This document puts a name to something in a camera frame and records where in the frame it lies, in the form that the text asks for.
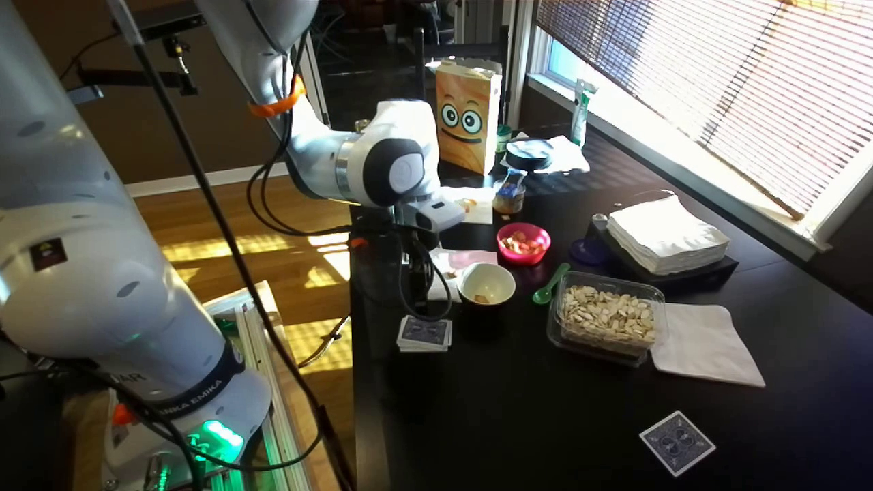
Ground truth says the cardboard box with cartoon face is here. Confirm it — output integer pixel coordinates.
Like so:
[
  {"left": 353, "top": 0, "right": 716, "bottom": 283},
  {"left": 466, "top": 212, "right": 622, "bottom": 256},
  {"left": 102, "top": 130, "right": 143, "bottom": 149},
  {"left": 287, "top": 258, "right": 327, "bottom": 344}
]
[{"left": 427, "top": 57, "right": 506, "bottom": 179}]

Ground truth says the green plastic spoon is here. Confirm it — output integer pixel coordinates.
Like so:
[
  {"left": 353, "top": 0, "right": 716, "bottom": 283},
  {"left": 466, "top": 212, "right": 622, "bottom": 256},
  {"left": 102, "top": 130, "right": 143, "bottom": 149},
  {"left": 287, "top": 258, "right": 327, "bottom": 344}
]
[{"left": 530, "top": 258, "right": 573, "bottom": 309}]

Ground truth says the cream ceramic bowl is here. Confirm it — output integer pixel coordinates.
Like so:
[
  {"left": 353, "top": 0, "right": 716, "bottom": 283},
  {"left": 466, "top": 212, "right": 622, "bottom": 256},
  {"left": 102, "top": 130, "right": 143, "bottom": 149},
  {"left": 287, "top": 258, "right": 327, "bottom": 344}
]
[{"left": 453, "top": 261, "right": 519, "bottom": 309}]

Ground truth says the clear container of nuts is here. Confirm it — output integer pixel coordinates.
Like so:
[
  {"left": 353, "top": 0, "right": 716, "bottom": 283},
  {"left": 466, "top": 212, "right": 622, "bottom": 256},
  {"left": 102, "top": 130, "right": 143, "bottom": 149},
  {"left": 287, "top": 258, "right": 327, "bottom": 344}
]
[{"left": 543, "top": 271, "right": 665, "bottom": 368}]

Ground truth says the black round container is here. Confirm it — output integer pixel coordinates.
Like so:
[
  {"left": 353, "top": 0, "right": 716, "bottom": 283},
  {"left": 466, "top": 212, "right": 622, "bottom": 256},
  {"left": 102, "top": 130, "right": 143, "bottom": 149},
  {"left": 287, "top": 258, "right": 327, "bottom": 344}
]
[{"left": 506, "top": 136, "right": 553, "bottom": 172}]

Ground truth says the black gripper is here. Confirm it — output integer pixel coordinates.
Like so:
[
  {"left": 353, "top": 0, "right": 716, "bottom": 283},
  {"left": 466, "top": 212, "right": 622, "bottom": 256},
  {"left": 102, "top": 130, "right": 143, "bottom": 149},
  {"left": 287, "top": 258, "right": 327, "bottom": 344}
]
[{"left": 403, "top": 220, "right": 453, "bottom": 320}]

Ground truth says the orange cable strap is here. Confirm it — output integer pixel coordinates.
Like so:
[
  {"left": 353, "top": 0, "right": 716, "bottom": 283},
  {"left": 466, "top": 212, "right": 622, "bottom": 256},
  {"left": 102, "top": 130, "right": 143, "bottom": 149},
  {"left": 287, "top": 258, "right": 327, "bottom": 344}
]
[{"left": 249, "top": 85, "right": 308, "bottom": 119}]

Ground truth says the black camera on mount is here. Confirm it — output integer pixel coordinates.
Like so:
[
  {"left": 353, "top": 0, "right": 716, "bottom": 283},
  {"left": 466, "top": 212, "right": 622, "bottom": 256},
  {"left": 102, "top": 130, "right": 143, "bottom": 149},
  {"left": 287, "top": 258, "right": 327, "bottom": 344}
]
[{"left": 65, "top": 2, "right": 218, "bottom": 99}]

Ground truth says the wooden robot mounting board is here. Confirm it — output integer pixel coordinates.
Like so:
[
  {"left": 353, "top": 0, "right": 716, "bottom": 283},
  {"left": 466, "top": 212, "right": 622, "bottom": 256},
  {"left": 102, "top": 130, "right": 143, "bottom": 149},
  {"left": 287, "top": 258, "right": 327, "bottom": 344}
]
[{"left": 202, "top": 278, "right": 343, "bottom": 491}]

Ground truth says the white cloth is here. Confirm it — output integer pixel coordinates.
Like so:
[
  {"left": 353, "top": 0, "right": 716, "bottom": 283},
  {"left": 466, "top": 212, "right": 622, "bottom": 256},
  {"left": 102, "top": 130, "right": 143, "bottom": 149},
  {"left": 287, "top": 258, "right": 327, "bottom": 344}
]
[{"left": 543, "top": 134, "right": 594, "bottom": 177}]

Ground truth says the dark blue round lid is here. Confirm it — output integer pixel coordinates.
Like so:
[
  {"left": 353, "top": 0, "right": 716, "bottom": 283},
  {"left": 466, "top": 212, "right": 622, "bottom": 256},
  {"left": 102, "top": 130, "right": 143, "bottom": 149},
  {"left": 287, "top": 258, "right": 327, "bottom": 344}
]
[{"left": 571, "top": 233, "right": 615, "bottom": 271}]

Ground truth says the large white paper napkin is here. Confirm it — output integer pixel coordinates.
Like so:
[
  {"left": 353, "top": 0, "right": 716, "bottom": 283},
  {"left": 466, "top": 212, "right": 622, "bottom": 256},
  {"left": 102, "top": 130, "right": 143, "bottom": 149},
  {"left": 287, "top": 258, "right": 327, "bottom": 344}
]
[{"left": 427, "top": 245, "right": 503, "bottom": 306}]

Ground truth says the clear spray bottle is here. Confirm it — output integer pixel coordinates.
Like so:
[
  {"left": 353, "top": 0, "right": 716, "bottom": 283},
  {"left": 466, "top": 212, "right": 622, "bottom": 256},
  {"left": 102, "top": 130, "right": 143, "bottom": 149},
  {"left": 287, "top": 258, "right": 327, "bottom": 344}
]
[{"left": 567, "top": 78, "right": 600, "bottom": 148}]

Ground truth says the white window frame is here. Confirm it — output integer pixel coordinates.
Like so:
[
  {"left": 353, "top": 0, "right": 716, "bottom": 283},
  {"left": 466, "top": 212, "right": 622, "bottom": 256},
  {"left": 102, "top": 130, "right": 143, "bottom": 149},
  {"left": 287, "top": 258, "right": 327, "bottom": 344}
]
[{"left": 503, "top": 0, "right": 873, "bottom": 268}]

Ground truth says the black tray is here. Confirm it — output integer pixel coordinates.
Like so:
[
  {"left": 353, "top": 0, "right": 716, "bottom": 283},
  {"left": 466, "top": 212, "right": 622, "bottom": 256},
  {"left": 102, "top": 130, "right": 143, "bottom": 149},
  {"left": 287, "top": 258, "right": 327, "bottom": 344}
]
[{"left": 590, "top": 212, "right": 742, "bottom": 294}]

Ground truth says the window blind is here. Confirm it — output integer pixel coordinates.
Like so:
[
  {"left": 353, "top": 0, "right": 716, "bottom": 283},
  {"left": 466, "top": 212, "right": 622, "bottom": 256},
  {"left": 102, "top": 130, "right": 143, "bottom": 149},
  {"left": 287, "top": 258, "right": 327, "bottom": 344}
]
[{"left": 533, "top": 0, "right": 873, "bottom": 220}]

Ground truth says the white napkin stack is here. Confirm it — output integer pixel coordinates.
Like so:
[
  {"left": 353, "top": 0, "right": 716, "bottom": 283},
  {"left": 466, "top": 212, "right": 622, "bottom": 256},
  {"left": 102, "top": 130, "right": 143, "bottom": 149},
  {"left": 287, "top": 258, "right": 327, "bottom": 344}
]
[{"left": 604, "top": 192, "right": 734, "bottom": 278}]

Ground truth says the pink plastic bowl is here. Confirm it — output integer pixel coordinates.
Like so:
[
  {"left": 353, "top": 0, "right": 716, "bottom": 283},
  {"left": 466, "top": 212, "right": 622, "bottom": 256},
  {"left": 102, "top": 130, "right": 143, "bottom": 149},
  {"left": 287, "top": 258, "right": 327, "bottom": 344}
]
[{"left": 493, "top": 220, "right": 553, "bottom": 268}]

